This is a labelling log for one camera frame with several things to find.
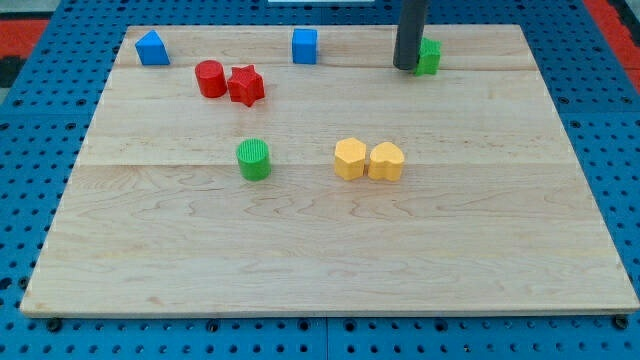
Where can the yellow hexagon block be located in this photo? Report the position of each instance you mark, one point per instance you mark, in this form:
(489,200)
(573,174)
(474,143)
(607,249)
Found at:
(349,158)

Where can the yellow heart block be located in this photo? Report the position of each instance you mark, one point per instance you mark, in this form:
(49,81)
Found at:
(386,162)

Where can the green cylinder block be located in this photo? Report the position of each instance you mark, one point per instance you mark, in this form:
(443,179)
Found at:
(253,158)

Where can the wooden board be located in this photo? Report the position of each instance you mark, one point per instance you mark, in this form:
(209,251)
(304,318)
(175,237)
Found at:
(492,214)

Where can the red star block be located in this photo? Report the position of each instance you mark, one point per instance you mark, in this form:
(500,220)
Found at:
(245,85)

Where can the blue cube block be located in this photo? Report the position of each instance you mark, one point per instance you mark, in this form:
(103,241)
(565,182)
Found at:
(304,46)

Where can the red cylinder block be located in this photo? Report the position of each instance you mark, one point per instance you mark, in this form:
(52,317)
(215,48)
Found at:
(211,78)

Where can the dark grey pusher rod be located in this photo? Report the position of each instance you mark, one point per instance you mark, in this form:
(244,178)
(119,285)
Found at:
(409,33)

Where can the green star block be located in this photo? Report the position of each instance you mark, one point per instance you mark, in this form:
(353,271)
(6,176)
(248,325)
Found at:
(428,58)

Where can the blue triangle block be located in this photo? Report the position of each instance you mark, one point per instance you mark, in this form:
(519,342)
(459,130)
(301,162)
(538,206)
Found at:
(151,50)

